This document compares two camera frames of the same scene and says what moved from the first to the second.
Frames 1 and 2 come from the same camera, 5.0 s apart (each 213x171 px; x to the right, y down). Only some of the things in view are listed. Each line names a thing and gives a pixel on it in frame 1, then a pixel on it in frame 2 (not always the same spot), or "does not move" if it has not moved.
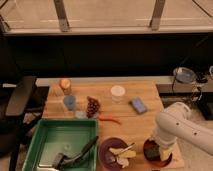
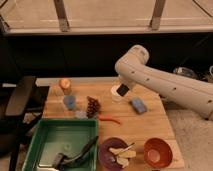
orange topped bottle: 66,86 does not move
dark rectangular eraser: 152,152 → 122,90
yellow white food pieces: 123,155 does not move
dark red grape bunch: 93,106 does not move
